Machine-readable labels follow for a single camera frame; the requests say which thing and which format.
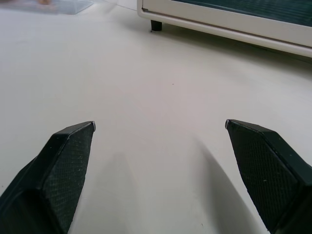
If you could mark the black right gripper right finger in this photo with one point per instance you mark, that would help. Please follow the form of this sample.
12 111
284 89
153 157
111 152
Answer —
265 170

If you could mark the clear plastic tray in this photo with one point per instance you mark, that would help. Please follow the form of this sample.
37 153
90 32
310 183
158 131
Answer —
48 6

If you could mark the cream toaster oven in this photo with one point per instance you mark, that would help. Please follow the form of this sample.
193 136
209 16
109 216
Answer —
219 22

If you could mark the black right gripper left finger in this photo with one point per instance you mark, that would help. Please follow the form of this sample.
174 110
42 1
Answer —
58 170

